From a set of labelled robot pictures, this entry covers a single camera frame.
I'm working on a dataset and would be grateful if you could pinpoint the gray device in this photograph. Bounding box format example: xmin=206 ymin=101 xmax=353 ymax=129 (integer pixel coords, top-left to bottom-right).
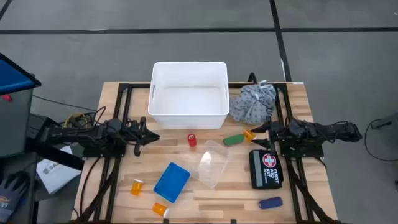
xmin=371 ymin=111 xmax=398 ymax=132

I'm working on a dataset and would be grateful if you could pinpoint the thick black cable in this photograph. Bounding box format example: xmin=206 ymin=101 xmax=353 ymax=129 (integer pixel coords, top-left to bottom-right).
xmin=78 ymin=156 xmax=104 ymax=219

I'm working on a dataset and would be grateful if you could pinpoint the gray dotted drawstring bag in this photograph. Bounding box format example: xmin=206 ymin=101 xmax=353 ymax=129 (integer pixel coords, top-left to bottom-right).
xmin=229 ymin=80 xmax=277 ymax=125

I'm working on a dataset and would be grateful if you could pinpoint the dark gray work glove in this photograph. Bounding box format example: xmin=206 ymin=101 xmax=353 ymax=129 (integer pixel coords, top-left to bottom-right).
xmin=0 ymin=170 xmax=30 ymax=223

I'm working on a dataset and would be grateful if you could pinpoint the clear plastic bin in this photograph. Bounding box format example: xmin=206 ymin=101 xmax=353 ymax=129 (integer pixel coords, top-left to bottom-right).
xmin=197 ymin=139 xmax=230 ymax=189

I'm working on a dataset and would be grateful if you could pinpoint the black support beam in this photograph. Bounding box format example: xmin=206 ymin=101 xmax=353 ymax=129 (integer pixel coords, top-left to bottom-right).
xmin=25 ymin=138 xmax=85 ymax=171

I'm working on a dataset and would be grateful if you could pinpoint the gray cabinet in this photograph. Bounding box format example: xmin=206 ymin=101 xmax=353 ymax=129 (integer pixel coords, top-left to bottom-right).
xmin=0 ymin=88 xmax=35 ymax=158

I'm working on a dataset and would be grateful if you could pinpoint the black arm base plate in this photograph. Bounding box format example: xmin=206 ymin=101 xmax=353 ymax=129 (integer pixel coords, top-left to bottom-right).
xmin=82 ymin=145 xmax=127 ymax=158
xmin=280 ymin=144 xmax=325 ymax=159

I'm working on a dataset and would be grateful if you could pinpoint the green bandage roll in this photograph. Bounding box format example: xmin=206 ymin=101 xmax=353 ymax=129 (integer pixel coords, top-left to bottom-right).
xmin=223 ymin=133 xmax=246 ymax=146

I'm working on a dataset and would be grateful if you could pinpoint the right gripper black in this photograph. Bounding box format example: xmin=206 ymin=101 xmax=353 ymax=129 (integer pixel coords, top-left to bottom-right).
xmin=250 ymin=116 xmax=290 ymax=157

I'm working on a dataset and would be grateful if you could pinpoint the thin black cable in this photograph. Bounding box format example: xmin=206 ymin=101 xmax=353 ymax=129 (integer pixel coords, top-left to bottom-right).
xmin=32 ymin=94 xmax=107 ymax=125
xmin=364 ymin=119 xmax=398 ymax=162

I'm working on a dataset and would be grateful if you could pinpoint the white plastic bin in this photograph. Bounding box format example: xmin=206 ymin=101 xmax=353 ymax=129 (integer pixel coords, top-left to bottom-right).
xmin=147 ymin=61 xmax=231 ymax=130

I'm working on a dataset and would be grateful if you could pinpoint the blue panel with black edge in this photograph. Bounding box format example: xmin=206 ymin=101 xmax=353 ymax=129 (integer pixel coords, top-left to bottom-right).
xmin=0 ymin=52 xmax=42 ymax=96

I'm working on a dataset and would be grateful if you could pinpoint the yellow cable coil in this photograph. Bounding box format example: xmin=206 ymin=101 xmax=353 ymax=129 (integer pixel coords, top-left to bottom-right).
xmin=63 ymin=112 xmax=91 ymax=129

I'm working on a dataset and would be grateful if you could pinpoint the black first aid kit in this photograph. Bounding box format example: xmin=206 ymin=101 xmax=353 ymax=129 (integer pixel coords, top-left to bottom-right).
xmin=248 ymin=149 xmax=284 ymax=190

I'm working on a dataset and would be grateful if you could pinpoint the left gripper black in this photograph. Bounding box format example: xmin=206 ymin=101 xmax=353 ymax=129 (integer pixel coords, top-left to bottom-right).
xmin=125 ymin=116 xmax=160 ymax=157

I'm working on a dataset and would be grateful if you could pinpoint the orange pill bottle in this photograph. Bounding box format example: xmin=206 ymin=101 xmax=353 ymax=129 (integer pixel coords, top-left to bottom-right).
xmin=243 ymin=129 xmax=257 ymax=144
xmin=130 ymin=178 xmax=145 ymax=197
xmin=152 ymin=202 xmax=171 ymax=218

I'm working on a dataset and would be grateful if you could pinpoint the blue slotted plastic basket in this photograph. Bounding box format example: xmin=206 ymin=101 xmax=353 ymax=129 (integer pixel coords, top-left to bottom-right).
xmin=153 ymin=161 xmax=191 ymax=203

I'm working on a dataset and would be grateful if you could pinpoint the dark blue bandage roll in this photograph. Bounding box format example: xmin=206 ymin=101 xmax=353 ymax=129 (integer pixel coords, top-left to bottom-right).
xmin=258 ymin=196 xmax=284 ymax=210

